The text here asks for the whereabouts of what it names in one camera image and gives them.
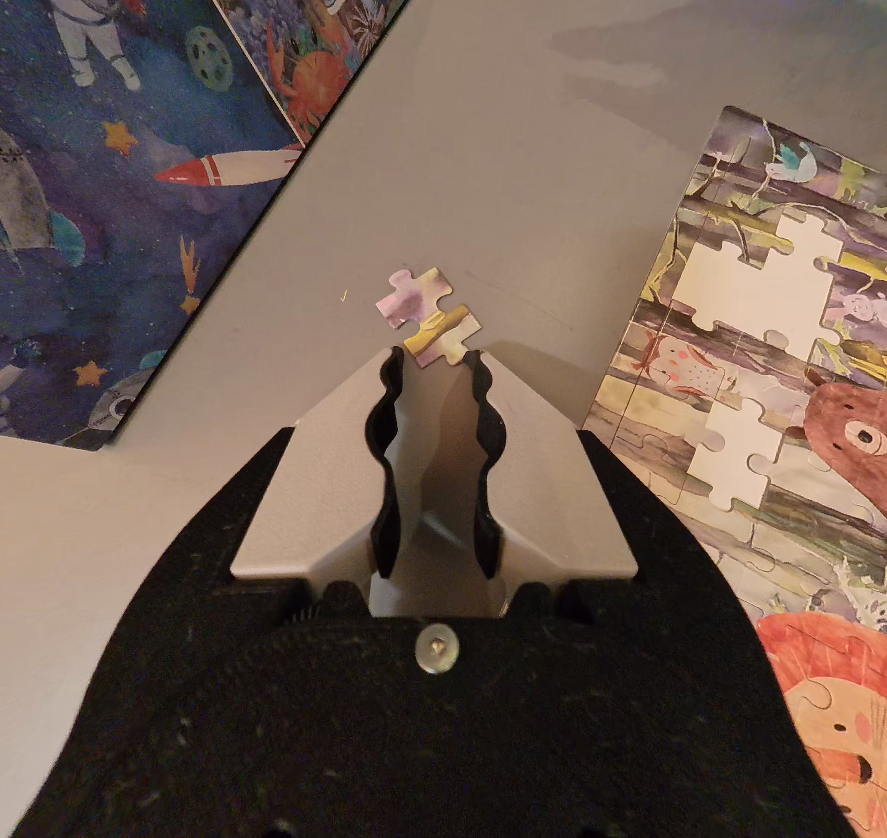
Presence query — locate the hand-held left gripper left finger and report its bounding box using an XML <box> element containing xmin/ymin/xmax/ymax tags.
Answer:
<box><xmin>230</xmin><ymin>346</ymin><xmax>406</xmax><ymax>586</ymax></box>

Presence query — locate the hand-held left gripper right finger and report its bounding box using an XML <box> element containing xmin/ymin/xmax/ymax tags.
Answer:
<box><xmin>463</xmin><ymin>349</ymin><xmax>640</xmax><ymax>584</ymax></box>

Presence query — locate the purple puzzle piece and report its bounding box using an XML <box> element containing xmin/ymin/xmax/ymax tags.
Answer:
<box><xmin>375</xmin><ymin>267</ymin><xmax>456</xmax><ymax>331</ymax></box>

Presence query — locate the forest animal jigsaw puzzle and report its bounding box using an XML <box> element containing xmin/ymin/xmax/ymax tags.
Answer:
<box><xmin>582</xmin><ymin>104</ymin><xmax>887</xmax><ymax>838</ymax></box>

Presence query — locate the illustrated puzzle box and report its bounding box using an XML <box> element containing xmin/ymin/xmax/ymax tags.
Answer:
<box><xmin>0</xmin><ymin>0</ymin><xmax>444</xmax><ymax>452</ymax></box>

